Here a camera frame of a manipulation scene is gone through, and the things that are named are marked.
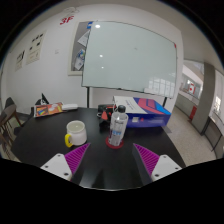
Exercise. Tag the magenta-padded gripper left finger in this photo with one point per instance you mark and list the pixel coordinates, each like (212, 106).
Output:
(77, 157)

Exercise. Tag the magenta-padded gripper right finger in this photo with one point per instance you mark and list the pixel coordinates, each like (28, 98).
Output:
(147, 159)

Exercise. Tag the clear plastic water bottle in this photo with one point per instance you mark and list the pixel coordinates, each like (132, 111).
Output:
(117, 128)

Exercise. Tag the flat round red coaster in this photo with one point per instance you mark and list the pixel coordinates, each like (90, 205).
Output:
(108, 144)

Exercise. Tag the large blue cardboard box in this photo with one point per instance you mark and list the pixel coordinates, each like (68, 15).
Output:
(146, 115)

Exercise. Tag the small white flat object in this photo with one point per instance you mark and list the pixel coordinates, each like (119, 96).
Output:
(70, 107)

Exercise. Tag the colourful orange book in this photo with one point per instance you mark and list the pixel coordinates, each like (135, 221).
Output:
(48, 110)

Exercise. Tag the dark wooden chair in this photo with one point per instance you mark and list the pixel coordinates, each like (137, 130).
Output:
(8, 120)

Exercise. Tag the whiteboard on stand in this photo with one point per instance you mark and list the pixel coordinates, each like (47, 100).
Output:
(130, 56)

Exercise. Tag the small white wall poster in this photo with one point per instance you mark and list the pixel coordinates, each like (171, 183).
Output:
(20, 60)

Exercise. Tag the large white wall poster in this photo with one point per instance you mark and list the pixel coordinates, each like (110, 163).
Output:
(35, 47)

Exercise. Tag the red wall sign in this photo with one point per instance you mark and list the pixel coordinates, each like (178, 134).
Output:
(66, 20)

